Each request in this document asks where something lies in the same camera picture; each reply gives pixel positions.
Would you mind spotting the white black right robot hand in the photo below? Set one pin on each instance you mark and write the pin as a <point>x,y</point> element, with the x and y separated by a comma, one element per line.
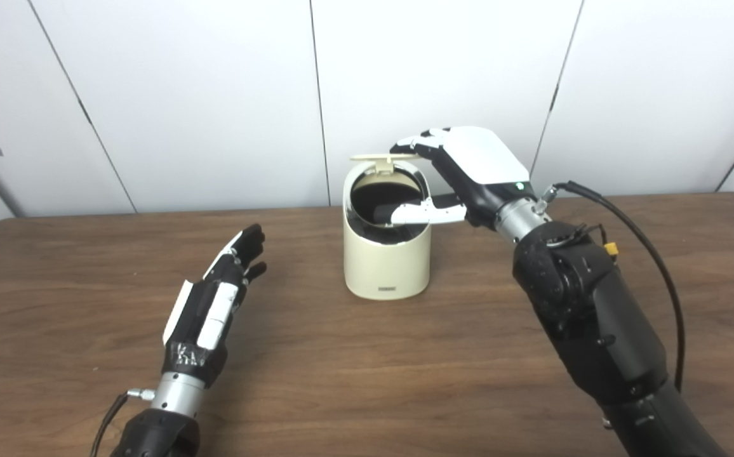
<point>478,158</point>

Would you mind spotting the cream-colored round bin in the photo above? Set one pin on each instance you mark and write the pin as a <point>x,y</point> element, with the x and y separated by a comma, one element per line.
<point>386,270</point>

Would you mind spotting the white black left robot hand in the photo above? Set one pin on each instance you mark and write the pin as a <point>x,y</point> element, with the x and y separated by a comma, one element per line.
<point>199,317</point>

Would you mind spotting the cream round bin lid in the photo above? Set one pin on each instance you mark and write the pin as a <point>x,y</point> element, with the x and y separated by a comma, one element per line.
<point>380,157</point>

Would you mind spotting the black bin liner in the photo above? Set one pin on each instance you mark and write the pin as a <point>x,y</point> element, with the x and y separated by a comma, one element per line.
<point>373,209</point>

